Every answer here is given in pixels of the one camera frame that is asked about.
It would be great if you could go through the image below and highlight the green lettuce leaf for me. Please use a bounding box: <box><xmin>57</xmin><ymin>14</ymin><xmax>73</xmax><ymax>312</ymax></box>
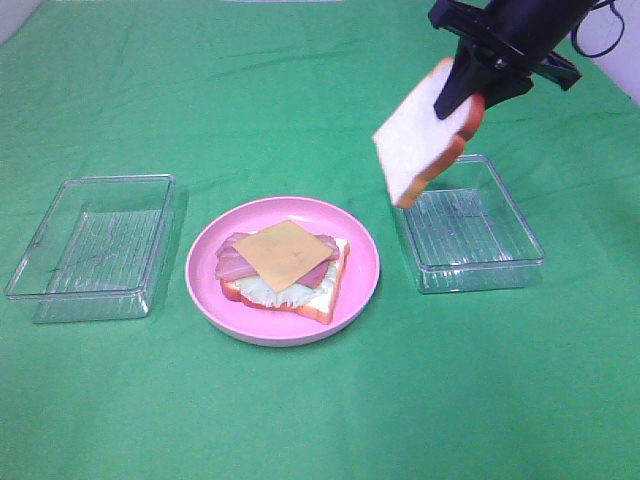
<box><xmin>231</xmin><ymin>274</ymin><xmax>336</xmax><ymax>307</ymax></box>

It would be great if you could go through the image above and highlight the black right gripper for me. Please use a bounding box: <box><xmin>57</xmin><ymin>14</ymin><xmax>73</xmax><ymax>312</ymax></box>
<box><xmin>428</xmin><ymin>0</ymin><xmax>582</xmax><ymax>119</ymax></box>

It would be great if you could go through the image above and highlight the toast bread slice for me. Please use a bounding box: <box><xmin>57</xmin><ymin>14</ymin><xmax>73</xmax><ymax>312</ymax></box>
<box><xmin>219</xmin><ymin>238</ymin><xmax>350</xmax><ymax>325</ymax></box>
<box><xmin>373</xmin><ymin>57</ymin><xmax>485</xmax><ymax>209</ymax></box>

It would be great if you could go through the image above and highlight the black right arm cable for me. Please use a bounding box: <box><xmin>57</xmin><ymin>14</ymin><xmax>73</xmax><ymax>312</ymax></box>
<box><xmin>569</xmin><ymin>0</ymin><xmax>626</xmax><ymax>59</ymax></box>

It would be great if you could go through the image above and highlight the pink plate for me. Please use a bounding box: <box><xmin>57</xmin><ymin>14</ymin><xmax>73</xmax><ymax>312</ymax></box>
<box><xmin>185</xmin><ymin>196</ymin><xmax>380</xmax><ymax>347</ymax></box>

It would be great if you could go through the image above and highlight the clear right plastic container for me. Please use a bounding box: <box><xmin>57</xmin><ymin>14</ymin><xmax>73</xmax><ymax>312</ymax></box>
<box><xmin>392</xmin><ymin>154</ymin><xmax>544</xmax><ymax>294</ymax></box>

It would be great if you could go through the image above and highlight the bacon strip from container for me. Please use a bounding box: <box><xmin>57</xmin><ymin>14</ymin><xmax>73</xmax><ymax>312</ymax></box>
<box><xmin>297</xmin><ymin>261</ymin><xmax>330</xmax><ymax>289</ymax></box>

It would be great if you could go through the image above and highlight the clear left plastic container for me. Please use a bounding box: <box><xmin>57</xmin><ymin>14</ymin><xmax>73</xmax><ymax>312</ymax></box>
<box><xmin>5</xmin><ymin>174</ymin><xmax>175</xmax><ymax>324</ymax></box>

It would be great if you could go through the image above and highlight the yellow cheese slice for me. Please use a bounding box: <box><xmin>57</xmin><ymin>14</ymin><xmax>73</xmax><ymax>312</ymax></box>
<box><xmin>233</xmin><ymin>220</ymin><xmax>333</xmax><ymax>292</ymax></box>

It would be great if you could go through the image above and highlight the clear plastic container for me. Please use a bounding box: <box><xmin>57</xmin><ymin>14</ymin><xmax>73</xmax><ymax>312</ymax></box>
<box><xmin>392</xmin><ymin>154</ymin><xmax>544</xmax><ymax>294</ymax></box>
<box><xmin>5</xmin><ymin>174</ymin><xmax>175</xmax><ymax>324</ymax></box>

